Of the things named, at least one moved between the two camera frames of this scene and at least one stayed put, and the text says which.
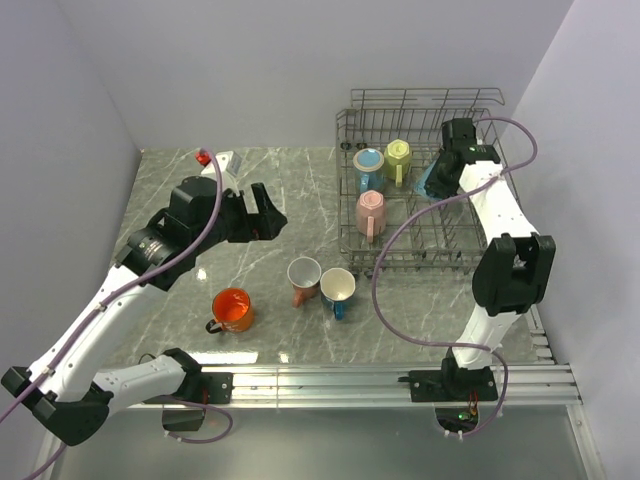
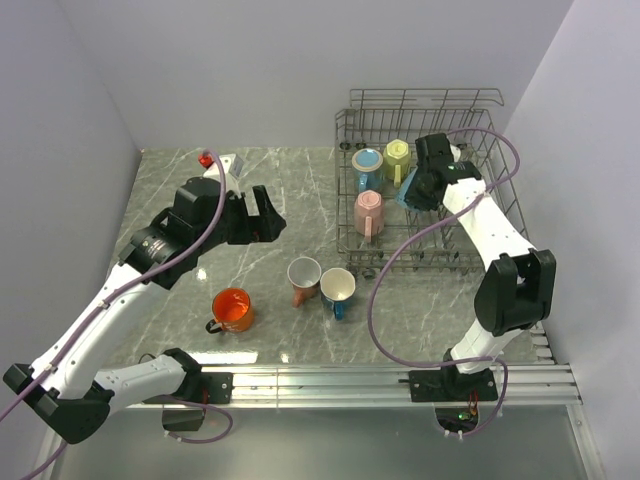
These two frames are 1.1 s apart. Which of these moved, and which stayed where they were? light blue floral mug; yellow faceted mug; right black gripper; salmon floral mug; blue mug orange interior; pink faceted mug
Moved: right black gripper; light blue floral mug
Stayed: yellow faceted mug; pink faceted mug; blue mug orange interior; salmon floral mug
